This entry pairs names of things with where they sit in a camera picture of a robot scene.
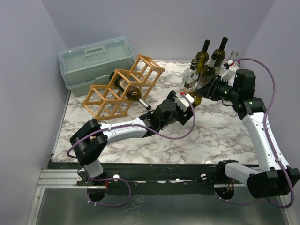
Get green wine bottle black neck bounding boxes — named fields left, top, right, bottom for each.
left=196, top=54, right=217, bottom=89

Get green wine bottle silver neck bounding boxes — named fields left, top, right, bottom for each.
left=186, top=92, right=202, bottom=108

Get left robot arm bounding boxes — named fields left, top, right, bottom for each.
left=70, top=91, right=201, bottom=185

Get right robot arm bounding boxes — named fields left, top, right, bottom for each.
left=196, top=69, right=300, bottom=199

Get clear square liquor bottle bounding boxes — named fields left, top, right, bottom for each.
left=181, top=58, right=199, bottom=93

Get back left green bottle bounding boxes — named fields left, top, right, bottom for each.
left=196, top=39, right=210, bottom=74

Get back right green bottle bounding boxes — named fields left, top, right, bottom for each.
left=213, top=37, right=228, bottom=73

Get clear glass bottle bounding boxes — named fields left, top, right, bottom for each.
left=227, top=51, right=239, bottom=61

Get wine bottle in rack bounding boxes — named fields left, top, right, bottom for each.
left=114, top=75, right=151, bottom=110

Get wooden wine rack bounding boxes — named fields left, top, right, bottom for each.
left=82, top=55, right=165, bottom=121

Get green plastic toolbox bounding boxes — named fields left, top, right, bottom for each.
left=58, top=36, right=135, bottom=96

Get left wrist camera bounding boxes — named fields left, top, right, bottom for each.
left=175, top=94, right=195, bottom=112

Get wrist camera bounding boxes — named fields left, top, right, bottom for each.
left=221, top=60, right=239, bottom=81
left=175, top=94, right=195, bottom=112

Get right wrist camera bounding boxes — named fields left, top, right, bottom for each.
left=221, top=60, right=239, bottom=81

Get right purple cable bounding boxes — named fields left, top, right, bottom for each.
left=214, top=58, right=296, bottom=209

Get purple cable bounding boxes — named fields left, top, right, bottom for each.
left=214, top=58, right=296, bottom=209
left=67, top=93, right=196, bottom=207

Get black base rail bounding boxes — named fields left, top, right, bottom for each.
left=77, top=163, right=244, bottom=196

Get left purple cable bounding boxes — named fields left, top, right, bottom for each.
left=67, top=93, right=196, bottom=207

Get aluminium rail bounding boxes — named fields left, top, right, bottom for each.
left=37, top=169, right=77, bottom=188

